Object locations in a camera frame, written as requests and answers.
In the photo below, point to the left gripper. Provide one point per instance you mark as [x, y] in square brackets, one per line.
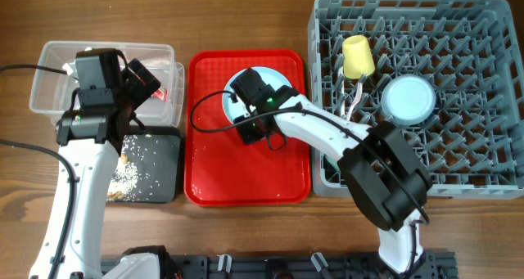
[142, 92]

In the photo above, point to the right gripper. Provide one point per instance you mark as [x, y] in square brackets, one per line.
[250, 135]

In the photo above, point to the red snack wrapper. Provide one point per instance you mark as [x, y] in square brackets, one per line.
[157, 91]

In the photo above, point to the light blue plate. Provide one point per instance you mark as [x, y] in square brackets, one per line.
[234, 110]

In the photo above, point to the rice and food scraps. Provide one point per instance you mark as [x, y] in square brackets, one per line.
[131, 180]

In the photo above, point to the white plastic fork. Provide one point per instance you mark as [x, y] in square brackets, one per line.
[357, 96]

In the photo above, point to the yellow plastic cup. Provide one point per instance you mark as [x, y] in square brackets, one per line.
[358, 58]

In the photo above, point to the light blue bowl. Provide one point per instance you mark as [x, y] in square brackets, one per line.
[408, 100]

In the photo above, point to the green bowl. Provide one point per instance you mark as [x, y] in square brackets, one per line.
[331, 164]

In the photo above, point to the white plastic spoon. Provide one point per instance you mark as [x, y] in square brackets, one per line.
[341, 96]

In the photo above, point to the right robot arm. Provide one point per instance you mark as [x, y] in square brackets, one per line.
[386, 179]

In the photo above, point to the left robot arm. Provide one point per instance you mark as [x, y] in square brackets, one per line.
[90, 138]

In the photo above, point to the grey dishwasher rack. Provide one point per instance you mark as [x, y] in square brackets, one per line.
[472, 142]

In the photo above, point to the red plastic tray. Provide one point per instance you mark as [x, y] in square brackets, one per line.
[220, 170]

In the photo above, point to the black plastic tray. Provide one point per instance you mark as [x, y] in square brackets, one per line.
[163, 161]

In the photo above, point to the clear plastic bin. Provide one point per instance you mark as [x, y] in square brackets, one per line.
[51, 92]

